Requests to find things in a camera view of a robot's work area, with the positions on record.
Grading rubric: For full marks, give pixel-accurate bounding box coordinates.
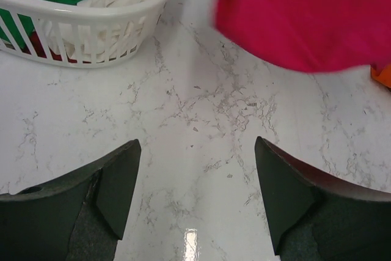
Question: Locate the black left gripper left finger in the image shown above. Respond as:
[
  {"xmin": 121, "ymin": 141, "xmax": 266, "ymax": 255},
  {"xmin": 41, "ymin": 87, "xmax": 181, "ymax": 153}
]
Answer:
[{"xmin": 1, "ymin": 140, "xmax": 141, "ymax": 260}]

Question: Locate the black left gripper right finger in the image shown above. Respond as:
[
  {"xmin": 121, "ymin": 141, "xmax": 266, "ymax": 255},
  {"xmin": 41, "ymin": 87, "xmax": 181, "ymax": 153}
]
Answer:
[{"xmin": 255, "ymin": 137, "xmax": 390, "ymax": 260}]

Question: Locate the white plastic laundry basket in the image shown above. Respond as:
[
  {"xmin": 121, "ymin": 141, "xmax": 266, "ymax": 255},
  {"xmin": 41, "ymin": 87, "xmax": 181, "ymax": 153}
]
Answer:
[{"xmin": 1, "ymin": 0, "xmax": 168, "ymax": 68}]

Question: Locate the folded orange t shirt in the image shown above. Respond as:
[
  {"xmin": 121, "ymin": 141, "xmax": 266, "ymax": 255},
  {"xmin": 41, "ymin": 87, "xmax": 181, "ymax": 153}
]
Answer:
[{"xmin": 370, "ymin": 64, "xmax": 391, "ymax": 89}]

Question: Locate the pink t shirt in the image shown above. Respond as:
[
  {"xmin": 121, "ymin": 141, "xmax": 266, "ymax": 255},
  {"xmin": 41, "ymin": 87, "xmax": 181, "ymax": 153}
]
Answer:
[{"xmin": 214, "ymin": 0, "xmax": 390, "ymax": 73}]

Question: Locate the dark red t shirt in basket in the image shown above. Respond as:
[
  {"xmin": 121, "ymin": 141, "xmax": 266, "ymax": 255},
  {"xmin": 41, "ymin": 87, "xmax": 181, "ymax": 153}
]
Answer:
[{"xmin": 22, "ymin": 31, "xmax": 77, "ymax": 63}]

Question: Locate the white t shirt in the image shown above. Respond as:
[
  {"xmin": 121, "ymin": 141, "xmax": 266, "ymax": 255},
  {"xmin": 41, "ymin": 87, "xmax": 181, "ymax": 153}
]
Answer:
[{"xmin": 42, "ymin": 0, "xmax": 163, "ymax": 63}]

